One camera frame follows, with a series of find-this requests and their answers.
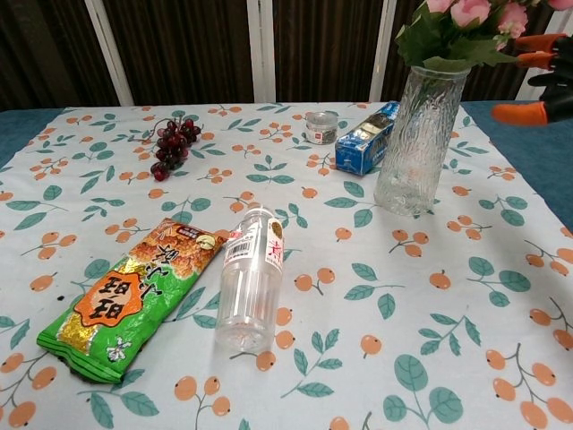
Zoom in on right orange-tipped robot hand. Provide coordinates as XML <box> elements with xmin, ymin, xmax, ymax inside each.
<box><xmin>491</xmin><ymin>33</ymin><xmax>573</xmax><ymax>127</ymax></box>

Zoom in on pink artificial flower bouquet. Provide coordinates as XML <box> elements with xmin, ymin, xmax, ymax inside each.
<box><xmin>394</xmin><ymin>0</ymin><xmax>573</xmax><ymax>73</ymax></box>

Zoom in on textured clear glass vase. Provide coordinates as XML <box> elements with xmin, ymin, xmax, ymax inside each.
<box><xmin>373</xmin><ymin>64</ymin><xmax>472</xmax><ymax>217</ymax></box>

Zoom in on blue cookie box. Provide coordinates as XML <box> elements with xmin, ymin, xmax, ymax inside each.
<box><xmin>334</xmin><ymin>100</ymin><xmax>402</xmax><ymax>176</ymax></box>

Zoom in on small clear lidded jar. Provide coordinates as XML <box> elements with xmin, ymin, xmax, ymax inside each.
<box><xmin>305</xmin><ymin>111</ymin><xmax>339</xmax><ymax>146</ymax></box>

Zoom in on floral print tablecloth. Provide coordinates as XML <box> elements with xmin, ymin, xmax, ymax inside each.
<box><xmin>0</xmin><ymin>100</ymin><xmax>573</xmax><ymax>430</ymax></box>

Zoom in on clear plastic bottle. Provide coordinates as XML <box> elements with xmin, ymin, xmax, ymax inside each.
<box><xmin>214</xmin><ymin>202</ymin><xmax>287</xmax><ymax>353</ymax></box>

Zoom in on dark red plastic grapes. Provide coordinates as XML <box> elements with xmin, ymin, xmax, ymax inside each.
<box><xmin>141</xmin><ymin>116</ymin><xmax>203</xmax><ymax>183</ymax></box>

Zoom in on green snack bag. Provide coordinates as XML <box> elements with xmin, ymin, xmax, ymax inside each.
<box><xmin>36</xmin><ymin>218</ymin><xmax>228</xmax><ymax>385</ymax></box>

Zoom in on white slanted frame post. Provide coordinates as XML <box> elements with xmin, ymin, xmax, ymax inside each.
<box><xmin>83</xmin><ymin>0</ymin><xmax>136</xmax><ymax>108</ymax></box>
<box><xmin>513</xmin><ymin>0</ymin><xmax>573</xmax><ymax>101</ymax></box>

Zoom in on thin white frame post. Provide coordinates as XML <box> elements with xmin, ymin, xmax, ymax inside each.
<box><xmin>368</xmin><ymin>0</ymin><xmax>398</xmax><ymax>104</ymax></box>

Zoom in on white double frame post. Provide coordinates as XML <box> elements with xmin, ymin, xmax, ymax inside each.
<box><xmin>246</xmin><ymin>0</ymin><xmax>276</xmax><ymax>106</ymax></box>

